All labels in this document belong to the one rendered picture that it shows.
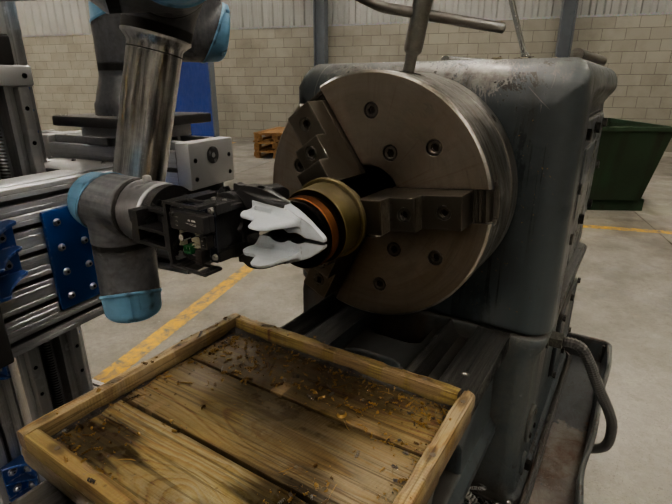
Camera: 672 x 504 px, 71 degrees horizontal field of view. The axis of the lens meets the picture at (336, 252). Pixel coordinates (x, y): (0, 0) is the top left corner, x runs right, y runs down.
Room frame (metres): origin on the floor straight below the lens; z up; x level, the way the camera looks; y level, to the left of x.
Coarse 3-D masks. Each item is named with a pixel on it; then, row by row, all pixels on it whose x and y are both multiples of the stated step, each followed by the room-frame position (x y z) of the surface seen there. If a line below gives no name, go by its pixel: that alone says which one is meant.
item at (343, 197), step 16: (304, 192) 0.49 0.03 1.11; (320, 192) 0.48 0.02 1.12; (336, 192) 0.49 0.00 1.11; (352, 192) 0.49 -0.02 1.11; (304, 208) 0.46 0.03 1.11; (320, 208) 0.46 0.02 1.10; (336, 208) 0.47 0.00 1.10; (352, 208) 0.48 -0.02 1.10; (320, 224) 0.45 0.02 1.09; (336, 224) 0.46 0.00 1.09; (352, 224) 0.48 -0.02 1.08; (336, 240) 0.46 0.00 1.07; (352, 240) 0.48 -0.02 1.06; (320, 256) 0.45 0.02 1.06; (336, 256) 0.47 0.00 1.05
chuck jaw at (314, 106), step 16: (320, 96) 0.63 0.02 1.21; (304, 112) 0.59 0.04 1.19; (320, 112) 0.60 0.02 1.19; (304, 128) 0.59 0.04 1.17; (320, 128) 0.58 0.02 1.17; (336, 128) 0.60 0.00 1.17; (304, 144) 0.57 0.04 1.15; (320, 144) 0.56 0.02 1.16; (336, 144) 0.58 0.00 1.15; (304, 160) 0.57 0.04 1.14; (320, 160) 0.54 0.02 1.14; (336, 160) 0.56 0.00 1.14; (352, 160) 0.58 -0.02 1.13; (304, 176) 0.54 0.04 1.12; (320, 176) 0.53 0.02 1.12; (336, 176) 0.54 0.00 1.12; (352, 176) 0.56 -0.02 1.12
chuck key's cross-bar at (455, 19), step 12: (360, 0) 0.60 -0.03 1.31; (372, 0) 0.60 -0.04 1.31; (384, 12) 0.60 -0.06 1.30; (396, 12) 0.60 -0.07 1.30; (408, 12) 0.60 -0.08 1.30; (432, 12) 0.60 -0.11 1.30; (444, 12) 0.60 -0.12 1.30; (456, 24) 0.60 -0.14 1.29; (468, 24) 0.60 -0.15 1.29; (480, 24) 0.60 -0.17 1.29; (492, 24) 0.60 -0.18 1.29; (504, 24) 0.60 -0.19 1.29
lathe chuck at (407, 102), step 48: (336, 96) 0.62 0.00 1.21; (384, 96) 0.58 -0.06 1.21; (432, 96) 0.55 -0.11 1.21; (288, 144) 0.66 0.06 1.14; (384, 144) 0.58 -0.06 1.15; (432, 144) 0.55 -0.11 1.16; (480, 144) 0.52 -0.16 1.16; (384, 240) 0.58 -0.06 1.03; (432, 240) 0.54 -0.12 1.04; (480, 240) 0.51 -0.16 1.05; (384, 288) 0.58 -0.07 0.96; (432, 288) 0.54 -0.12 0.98
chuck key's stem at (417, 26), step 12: (420, 0) 0.59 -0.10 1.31; (432, 0) 0.60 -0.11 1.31; (420, 12) 0.60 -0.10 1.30; (408, 24) 0.61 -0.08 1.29; (420, 24) 0.60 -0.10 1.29; (408, 36) 0.60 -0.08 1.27; (420, 36) 0.60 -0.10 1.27; (408, 48) 0.60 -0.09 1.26; (420, 48) 0.60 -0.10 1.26; (408, 60) 0.61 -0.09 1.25; (408, 72) 0.61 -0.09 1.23
